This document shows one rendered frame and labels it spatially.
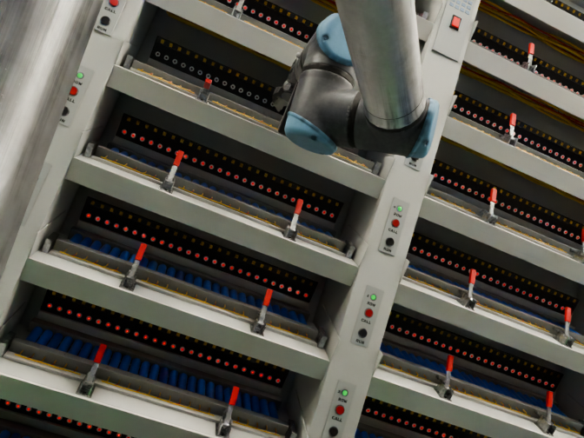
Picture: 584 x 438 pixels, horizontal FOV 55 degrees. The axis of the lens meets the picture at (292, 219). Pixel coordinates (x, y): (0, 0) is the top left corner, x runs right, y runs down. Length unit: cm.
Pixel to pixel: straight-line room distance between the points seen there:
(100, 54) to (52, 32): 81
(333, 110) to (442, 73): 55
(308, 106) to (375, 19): 28
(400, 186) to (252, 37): 45
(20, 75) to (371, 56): 43
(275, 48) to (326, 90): 37
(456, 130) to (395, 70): 66
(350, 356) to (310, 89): 56
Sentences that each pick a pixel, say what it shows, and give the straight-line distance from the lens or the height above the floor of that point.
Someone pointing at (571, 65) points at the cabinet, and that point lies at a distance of 189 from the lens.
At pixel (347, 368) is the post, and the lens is 117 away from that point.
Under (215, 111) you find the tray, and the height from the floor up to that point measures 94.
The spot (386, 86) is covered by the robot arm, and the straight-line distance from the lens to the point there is 73.
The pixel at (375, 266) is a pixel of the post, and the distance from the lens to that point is 119.
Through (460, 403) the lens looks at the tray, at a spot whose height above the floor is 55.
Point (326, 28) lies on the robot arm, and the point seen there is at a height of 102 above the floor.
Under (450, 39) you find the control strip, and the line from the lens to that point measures 141.
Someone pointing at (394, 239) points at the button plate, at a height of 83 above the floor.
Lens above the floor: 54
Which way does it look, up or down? 13 degrees up
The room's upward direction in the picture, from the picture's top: 19 degrees clockwise
